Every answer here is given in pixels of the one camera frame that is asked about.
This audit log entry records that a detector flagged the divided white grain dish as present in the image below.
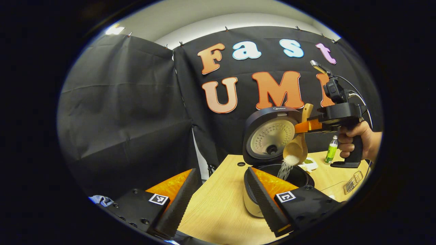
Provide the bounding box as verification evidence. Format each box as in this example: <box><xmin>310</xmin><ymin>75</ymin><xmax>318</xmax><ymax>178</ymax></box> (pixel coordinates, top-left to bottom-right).
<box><xmin>300</xmin><ymin>158</ymin><xmax>318</xmax><ymax>172</ymax></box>

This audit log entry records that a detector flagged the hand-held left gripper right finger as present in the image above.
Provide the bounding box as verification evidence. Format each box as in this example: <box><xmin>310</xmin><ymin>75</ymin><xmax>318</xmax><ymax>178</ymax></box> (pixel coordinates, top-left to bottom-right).
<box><xmin>246</xmin><ymin>167</ymin><xmax>341</xmax><ymax>238</ymax></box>

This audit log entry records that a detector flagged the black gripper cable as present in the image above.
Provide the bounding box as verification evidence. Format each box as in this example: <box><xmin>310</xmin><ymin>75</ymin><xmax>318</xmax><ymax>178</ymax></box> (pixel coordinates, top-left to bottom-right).
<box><xmin>336</xmin><ymin>76</ymin><xmax>373</xmax><ymax>130</ymax></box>

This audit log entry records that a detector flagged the black rice cooker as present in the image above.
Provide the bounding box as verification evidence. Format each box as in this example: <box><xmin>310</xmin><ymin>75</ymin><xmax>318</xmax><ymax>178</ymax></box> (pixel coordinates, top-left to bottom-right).
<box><xmin>243</xmin><ymin>107</ymin><xmax>315</xmax><ymax>218</ymax></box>

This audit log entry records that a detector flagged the green drink bottle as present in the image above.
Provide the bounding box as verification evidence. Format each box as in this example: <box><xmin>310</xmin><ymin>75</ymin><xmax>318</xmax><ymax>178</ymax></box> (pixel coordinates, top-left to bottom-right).
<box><xmin>324</xmin><ymin>135</ymin><xmax>338</xmax><ymax>164</ymax></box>

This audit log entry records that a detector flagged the black backdrop cloth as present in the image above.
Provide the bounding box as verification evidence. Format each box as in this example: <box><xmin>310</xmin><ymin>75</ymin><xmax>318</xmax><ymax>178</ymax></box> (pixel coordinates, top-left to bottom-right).
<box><xmin>56</xmin><ymin>26</ymin><xmax>384</xmax><ymax>201</ymax></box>

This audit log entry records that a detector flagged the white rice spoonful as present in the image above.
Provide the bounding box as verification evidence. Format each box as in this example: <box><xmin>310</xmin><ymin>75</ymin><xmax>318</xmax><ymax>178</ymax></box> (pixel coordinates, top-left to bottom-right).
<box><xmin>277</xmin><ymin>155</ymin><xmax>300</xmax><ymax>181</ymax></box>

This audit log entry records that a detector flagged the wooden spoon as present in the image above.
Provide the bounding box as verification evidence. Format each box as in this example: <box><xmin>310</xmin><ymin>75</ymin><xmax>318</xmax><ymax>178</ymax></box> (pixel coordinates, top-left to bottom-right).
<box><xmin>283</xmin><ymin>103</ymin><xmax>314</xmax><ymax>166</ymax></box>

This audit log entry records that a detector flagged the blue cloth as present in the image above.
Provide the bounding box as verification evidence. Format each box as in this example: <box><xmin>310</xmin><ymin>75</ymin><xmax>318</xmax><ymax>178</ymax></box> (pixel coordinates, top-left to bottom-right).
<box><xmin>89</xmin><ymin>195</ymin><xmax>114</xmax><ymax>207</ymax></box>

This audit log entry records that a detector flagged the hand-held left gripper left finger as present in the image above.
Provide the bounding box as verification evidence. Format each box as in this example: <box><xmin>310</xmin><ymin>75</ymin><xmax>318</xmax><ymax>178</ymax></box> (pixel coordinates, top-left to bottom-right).
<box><xmin>102</xmin><ymin>168</ymin><xmax>202</xmax><ymax>239</ymax></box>

